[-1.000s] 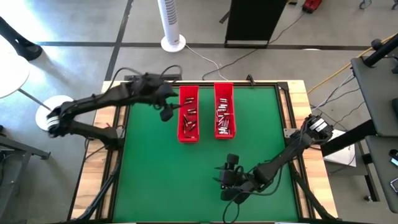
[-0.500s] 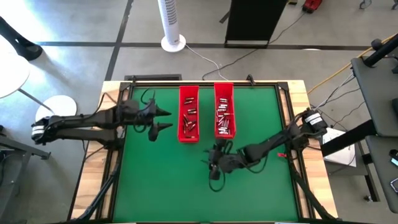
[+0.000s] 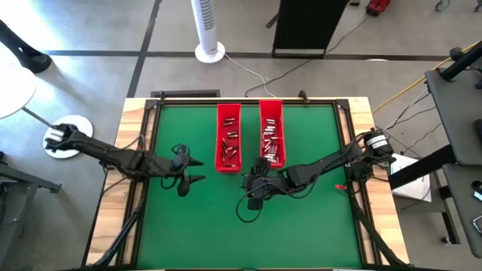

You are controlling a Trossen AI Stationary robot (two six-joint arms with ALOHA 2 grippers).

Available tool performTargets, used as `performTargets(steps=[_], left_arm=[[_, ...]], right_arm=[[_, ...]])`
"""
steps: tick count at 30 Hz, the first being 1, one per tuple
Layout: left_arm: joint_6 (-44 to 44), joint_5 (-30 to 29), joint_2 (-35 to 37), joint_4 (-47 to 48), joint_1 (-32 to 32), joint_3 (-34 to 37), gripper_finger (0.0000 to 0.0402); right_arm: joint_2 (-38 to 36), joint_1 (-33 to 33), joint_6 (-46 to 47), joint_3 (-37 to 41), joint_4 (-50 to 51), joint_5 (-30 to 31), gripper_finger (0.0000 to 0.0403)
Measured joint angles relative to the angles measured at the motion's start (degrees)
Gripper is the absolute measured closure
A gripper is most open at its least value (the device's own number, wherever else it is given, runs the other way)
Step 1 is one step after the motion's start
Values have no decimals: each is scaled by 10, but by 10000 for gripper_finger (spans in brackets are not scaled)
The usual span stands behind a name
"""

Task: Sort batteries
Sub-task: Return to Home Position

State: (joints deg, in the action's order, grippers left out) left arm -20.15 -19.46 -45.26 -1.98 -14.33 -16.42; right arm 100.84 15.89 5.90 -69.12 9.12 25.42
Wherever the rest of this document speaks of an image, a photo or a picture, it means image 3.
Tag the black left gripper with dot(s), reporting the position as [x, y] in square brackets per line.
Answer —
[180, 169]

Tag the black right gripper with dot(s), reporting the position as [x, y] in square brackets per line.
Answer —
[267, 184]

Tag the red plastic bin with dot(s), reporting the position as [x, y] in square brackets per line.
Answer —
[222, 113]
[276, 109]

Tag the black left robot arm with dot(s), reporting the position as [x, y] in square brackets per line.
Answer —
[109, 152]

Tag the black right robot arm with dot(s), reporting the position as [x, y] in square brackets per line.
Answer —
[320, 165]

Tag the green table mat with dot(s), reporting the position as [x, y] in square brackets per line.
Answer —
[226, 233]

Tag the black floor plate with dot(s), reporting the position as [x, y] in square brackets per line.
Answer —
[188, 93]

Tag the black table clamp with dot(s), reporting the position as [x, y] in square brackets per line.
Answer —
[302, 95]

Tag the white tower fan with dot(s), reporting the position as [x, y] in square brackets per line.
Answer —
[205, 22]

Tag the white box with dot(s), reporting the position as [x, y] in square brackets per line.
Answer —
[414, 192]

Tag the black standing panel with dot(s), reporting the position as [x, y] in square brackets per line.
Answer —
[305, 22]

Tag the black support bar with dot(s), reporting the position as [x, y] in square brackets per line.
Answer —
[421, 167]

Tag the grey metal stand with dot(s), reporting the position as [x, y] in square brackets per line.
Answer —
[22, 180]

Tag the black stand leg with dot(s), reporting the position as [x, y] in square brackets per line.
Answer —
[34, 60]

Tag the grey side table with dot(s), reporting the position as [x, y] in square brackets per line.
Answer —
[459, 113]
[463, 211]

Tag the red floor device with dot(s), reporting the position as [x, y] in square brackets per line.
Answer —
[377, 7]

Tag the teal phone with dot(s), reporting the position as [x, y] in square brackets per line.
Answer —
[478, 196]

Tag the dark phone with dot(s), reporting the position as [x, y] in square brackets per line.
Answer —
[478, 224]

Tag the black pole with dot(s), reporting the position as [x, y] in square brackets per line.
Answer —
[463, 64]

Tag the black table frame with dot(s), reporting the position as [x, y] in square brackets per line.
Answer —
[188, 102]

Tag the white round pedestal table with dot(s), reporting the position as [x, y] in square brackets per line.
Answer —
[22, 86]

